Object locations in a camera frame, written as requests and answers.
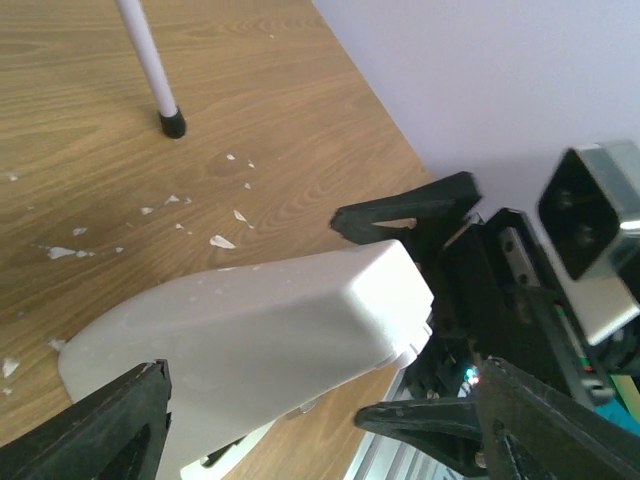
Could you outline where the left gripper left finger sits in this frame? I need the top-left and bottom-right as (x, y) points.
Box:
(1, 359), (172, 479)

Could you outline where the white tripod music stand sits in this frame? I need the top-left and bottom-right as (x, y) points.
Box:
(115, 0), (186, 139)

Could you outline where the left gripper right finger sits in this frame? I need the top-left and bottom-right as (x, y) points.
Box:
(354, 358), (639, 479)

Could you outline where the white metronome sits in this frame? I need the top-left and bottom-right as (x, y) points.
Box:
(58, 240), (434, 479)

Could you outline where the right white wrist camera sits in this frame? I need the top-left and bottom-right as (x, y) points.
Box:
(538, 140), (639, 345)

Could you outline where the white debris pile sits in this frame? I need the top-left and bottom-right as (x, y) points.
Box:
(1, 144), (261, 397)

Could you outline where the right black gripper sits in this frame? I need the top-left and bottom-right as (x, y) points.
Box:
(331, 171), (610, 400)

